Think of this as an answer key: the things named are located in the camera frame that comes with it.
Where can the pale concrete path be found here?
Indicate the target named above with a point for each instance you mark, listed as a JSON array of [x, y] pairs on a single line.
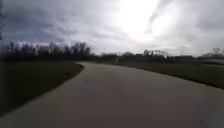
[[113, 96]]

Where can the row of bare trees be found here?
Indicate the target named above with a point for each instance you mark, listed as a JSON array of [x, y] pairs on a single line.
[[46, 50]]

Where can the dark grass verge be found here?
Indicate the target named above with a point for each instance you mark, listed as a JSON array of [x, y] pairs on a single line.
[[186, 70]]

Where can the dark grass field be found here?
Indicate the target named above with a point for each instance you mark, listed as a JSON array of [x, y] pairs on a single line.
[[30, 78]]

